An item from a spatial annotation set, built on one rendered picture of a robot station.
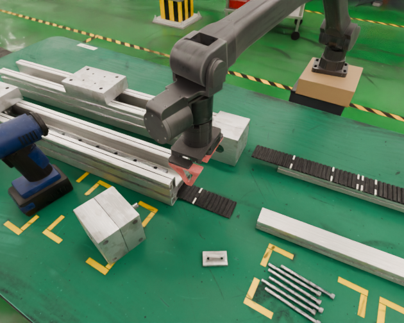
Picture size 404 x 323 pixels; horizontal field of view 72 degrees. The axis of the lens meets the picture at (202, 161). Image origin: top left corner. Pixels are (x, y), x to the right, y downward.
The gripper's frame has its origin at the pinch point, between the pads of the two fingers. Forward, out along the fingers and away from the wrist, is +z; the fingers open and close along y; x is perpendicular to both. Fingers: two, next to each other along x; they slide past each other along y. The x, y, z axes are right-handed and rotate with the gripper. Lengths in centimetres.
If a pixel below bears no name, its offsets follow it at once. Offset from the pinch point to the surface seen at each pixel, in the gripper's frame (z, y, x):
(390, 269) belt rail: 7.3, 0.9, 41.7
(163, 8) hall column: 66, -294, -192
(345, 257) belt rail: 8.4, 1.4, 34.1
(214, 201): 10.2, -1.1, 4.2
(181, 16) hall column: 72, -294, -167
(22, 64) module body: 2, -21, -81
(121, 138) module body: 2.1, -3.2, -23.3
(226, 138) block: 1.3, -14.3, 1.4
